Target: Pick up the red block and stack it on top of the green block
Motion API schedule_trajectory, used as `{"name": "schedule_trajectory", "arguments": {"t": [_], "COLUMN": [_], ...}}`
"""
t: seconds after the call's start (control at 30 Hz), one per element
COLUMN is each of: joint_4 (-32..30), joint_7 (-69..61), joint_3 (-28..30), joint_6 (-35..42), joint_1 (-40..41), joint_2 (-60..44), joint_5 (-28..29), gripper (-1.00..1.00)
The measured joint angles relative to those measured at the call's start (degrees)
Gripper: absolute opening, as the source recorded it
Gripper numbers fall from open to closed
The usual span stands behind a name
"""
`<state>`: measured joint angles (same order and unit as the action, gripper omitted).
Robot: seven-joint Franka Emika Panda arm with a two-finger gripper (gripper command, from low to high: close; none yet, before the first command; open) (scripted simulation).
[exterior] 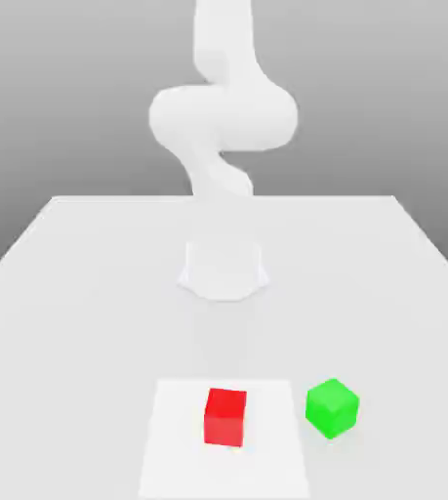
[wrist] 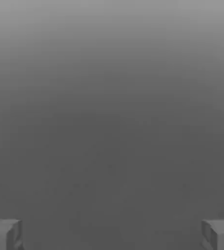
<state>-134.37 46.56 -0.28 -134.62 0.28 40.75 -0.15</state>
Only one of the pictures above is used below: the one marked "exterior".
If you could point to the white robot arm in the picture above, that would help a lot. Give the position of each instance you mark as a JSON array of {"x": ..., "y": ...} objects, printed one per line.
[{"x": 223, "y": 117}]

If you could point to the small red cube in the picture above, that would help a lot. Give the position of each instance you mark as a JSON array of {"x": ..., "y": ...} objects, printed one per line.
[{"x": 224, "y": 418}]

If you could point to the small green cube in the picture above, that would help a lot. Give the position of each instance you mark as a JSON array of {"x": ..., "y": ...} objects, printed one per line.
[{"x": 332, "y": 408}]

